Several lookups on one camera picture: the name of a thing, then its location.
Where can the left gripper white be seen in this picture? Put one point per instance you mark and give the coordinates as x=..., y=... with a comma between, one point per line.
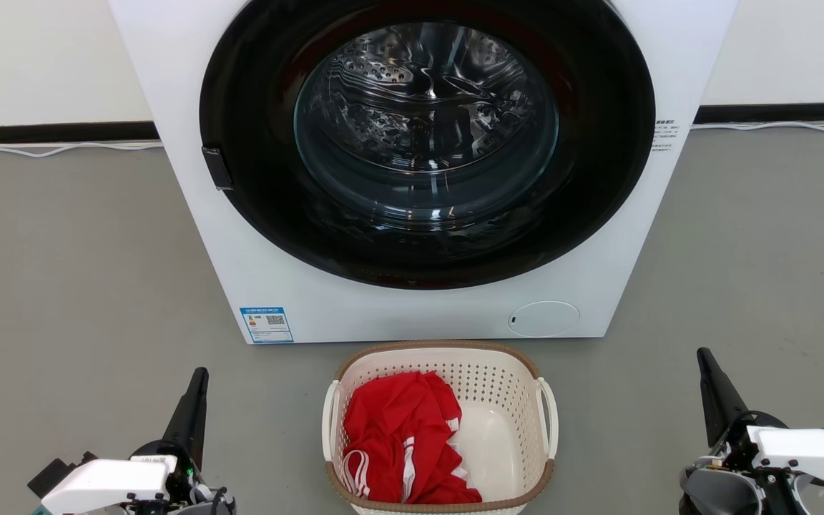
x=104, y=483

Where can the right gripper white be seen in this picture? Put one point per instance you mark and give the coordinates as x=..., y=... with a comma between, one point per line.
x=798, y=447

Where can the white perforated laundry basket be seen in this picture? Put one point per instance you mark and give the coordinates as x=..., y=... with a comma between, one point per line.
x=498, y=383

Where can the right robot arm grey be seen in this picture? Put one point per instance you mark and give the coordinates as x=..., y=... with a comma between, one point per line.
x=719, y=493

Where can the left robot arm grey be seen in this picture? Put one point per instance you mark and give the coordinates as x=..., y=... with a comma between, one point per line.
x=204, y=503

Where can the blue energy label sticker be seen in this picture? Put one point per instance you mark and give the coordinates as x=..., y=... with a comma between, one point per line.
x=267, y=325

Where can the round white filter cover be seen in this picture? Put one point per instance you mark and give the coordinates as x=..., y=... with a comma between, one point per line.
x=543, y=319

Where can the red garment with white stripes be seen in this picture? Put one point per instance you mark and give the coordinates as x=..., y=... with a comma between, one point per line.
x=398, y=429

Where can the black round washer door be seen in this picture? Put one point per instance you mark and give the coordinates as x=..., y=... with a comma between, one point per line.
x=254, y=179

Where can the small printed text sticker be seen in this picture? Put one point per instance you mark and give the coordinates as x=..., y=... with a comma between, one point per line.
x=664, y=136

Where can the white front-load washing machine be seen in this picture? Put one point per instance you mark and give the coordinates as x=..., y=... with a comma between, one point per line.
x=169, y=107

